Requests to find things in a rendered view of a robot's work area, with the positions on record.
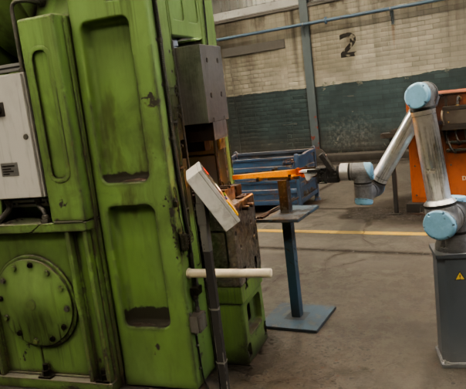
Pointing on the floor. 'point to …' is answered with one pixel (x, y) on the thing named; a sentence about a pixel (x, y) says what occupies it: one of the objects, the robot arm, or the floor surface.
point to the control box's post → (214, 301)
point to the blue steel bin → (259, 164)
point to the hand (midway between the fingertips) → (301, 170)
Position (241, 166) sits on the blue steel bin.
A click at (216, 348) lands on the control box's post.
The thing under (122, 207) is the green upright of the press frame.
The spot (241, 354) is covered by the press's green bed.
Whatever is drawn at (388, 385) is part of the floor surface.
